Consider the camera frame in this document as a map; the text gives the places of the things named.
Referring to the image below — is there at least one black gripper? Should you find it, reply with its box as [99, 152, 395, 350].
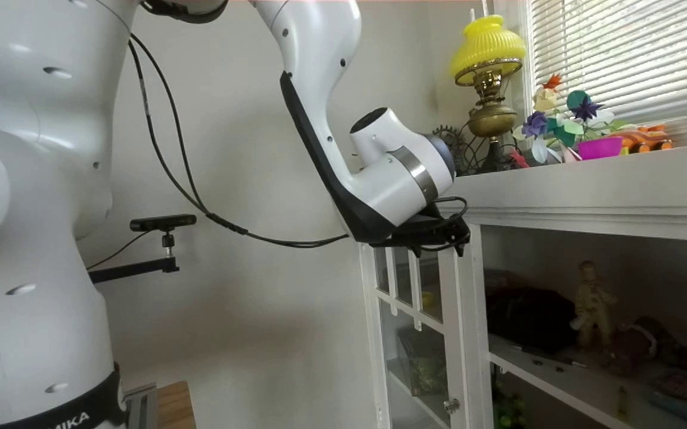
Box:
[438, 232, 472, 257]

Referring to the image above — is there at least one white glass cupboard door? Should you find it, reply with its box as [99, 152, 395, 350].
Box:
[359, 236, 472, 429]

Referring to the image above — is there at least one white built-in cupboard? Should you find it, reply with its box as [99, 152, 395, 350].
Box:
[359, 141, 687, 429]

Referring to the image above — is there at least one dark metal gear ornament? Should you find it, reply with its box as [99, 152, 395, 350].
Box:
[438, 125, 482, 177]

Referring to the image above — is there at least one black cloth bag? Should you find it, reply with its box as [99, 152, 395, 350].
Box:
[485, 272, 581, 355]

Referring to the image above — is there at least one small red toy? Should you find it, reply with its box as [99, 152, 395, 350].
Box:
[508, 145, 532, 173]

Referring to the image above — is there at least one green toy box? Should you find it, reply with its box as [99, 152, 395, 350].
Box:
[398, 329, 448, 400]

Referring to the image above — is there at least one purple flower toy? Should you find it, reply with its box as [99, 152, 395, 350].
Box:
[521, 110, 553, 143]

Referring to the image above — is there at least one green white toy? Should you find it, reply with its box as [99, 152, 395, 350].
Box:
[528, 117, 587, 168]

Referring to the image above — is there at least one tan figurine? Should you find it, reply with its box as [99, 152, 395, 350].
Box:
[571, 261, 619, 354]

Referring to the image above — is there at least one green leafy toy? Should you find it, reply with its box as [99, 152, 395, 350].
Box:
[491, 373, 525, 429]

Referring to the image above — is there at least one pink plastic cup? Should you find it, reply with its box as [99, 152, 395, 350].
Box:
[575, 133, 627, 166]

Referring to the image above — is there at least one white orange rooster toy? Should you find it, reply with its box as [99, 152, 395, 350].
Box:
[534, 74, 565, 114]

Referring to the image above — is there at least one teal purple pompom toy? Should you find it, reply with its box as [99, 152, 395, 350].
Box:
[564, 88, 619, 132]

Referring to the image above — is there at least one yellow shade oil lamp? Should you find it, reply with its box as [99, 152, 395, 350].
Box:
[446, 0, 531, 175]

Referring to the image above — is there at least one brown football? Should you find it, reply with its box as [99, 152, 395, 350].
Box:
[607, 316, 663, 374]

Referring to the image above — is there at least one orange plastic toy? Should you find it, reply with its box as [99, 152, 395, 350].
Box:
[619, 123, 679, 157]

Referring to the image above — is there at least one small yellow bottle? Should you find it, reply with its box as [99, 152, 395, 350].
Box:
[614, 385, 632, 424]

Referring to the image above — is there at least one white window blind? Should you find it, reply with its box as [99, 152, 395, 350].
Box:
[528, 0, 687, 123]

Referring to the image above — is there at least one teal edged game stack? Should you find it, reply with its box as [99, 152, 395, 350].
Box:
[645, 368, 687, 429]

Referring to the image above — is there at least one wooden table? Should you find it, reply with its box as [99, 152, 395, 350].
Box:
[156, 379, 200, 429]

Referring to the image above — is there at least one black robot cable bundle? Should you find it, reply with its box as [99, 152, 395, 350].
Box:
[124, 33, 364, 250]

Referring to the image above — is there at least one black stereo camera bar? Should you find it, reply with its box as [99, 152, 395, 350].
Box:
[130, 212, 198, 235]

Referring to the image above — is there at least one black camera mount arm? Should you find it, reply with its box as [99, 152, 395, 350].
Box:
[86, 232, 185, 286]

